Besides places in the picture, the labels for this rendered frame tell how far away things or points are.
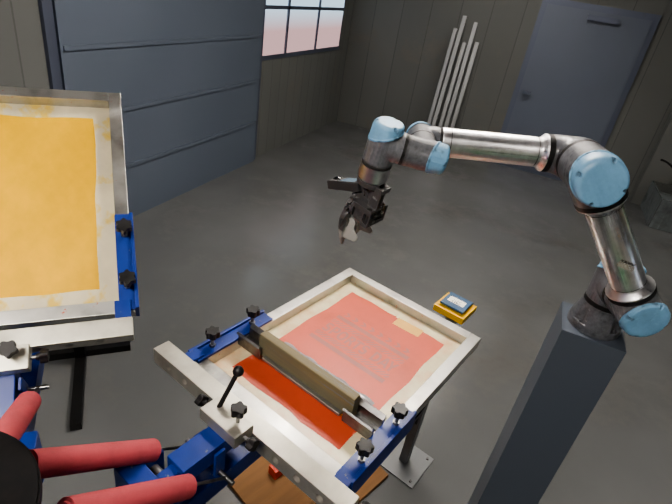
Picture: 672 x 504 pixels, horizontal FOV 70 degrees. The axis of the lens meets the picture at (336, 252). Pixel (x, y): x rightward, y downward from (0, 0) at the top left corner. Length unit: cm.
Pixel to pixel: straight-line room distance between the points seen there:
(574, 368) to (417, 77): 628
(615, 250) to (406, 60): 646
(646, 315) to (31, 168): 175
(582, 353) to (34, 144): 178
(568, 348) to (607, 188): 59
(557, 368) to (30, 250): 158
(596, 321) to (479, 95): 602
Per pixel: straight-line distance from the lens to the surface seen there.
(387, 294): 186
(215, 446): 122
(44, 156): 174
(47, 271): 154
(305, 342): 162
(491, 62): 736
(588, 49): 725
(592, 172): 121
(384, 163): 116
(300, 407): 142
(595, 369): 168
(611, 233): 132
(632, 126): 747
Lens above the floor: 201
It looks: 29 degrees down
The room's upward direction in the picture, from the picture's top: 10 degrees clockwise
